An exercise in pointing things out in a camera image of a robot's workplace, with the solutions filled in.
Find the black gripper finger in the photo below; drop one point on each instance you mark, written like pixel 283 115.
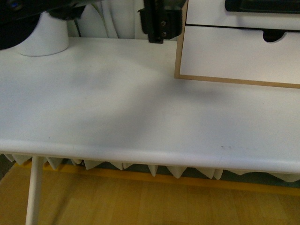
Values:
pixel 161 19

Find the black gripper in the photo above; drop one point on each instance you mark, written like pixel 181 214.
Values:
pixel 19 18

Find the white drawer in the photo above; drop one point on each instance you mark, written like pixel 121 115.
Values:
pixel 240 56
pixel 213 13

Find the white plastic plant pot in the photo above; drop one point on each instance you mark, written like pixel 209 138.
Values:
pixel 49 37

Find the white curtain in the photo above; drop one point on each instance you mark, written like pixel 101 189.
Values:
pixel 109 19

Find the white table leg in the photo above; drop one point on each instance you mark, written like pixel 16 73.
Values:
pixel 34 190

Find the wooden drawer cabinet frame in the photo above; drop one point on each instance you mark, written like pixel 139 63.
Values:
pixel 269 35

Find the black drawer handle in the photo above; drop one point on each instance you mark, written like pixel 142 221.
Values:
pixel 263 6

